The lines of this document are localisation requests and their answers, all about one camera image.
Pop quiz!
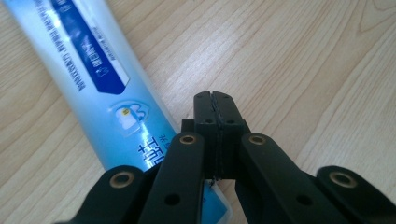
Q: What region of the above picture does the blue and white toothpaste tube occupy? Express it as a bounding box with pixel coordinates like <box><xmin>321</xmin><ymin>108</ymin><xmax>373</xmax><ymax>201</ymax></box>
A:
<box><xmin>2</xmin><ymin>0</ymin><xmax>233</xmax><ymax>224</ymax></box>

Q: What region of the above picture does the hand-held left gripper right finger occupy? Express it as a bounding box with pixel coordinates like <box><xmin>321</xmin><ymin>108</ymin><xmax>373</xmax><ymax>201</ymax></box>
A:
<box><xmin>212</xmin><ymin>91</ymin><xmax>252</xmax><ymax>181</ymax></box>

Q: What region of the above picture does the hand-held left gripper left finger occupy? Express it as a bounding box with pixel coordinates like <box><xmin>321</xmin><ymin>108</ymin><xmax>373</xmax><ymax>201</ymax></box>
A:
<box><xmin>181</xmin><ymin>91</ymin><xmax>220</xmax><ymax>181</ymax></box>

